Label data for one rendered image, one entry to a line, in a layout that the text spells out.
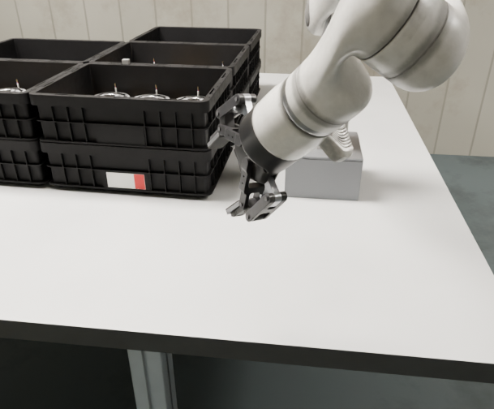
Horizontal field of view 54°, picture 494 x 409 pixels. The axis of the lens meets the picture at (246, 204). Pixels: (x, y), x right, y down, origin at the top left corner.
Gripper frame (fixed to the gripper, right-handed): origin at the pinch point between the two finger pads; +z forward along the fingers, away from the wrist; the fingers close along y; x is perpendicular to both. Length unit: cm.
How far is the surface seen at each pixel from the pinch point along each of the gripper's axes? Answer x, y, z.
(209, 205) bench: 18.8, -7.3, 40.2
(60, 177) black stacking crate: -7, -24, 60
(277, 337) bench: 8.3, 22.2, 11.4
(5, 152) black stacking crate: -17, -33, 63
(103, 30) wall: 67, -170, 199
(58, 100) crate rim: -8, -36, 44
